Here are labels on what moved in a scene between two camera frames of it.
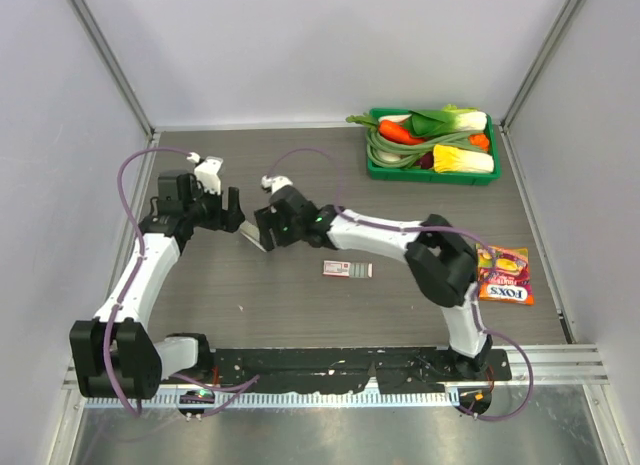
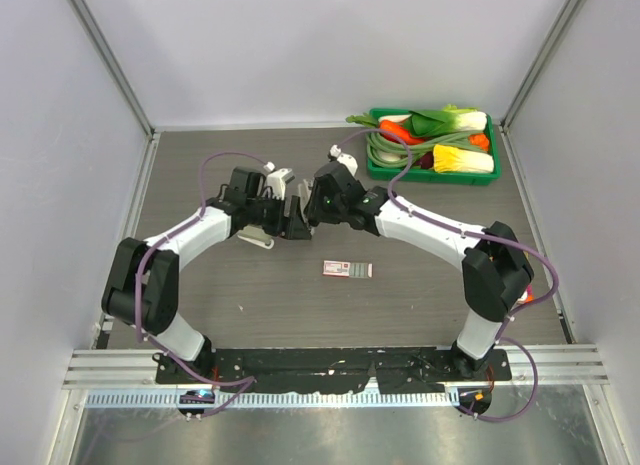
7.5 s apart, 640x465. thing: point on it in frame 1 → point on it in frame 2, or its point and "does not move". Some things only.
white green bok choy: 448,120 does not move
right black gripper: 268,217 → 314,210
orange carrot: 397,132 does not move
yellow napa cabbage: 450,159 does not move
